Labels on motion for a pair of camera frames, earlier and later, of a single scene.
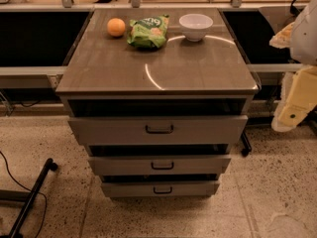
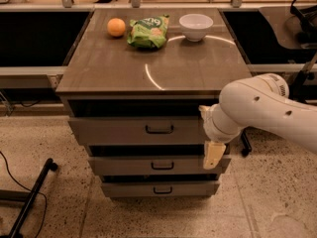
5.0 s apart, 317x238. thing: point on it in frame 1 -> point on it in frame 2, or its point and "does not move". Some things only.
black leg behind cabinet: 246,151 does not move
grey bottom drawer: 159,189 does not move
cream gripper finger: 282,39 -> 205,110
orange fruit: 116,27 does not move
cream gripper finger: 298,97 -> 212,154
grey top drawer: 151,130 does not move
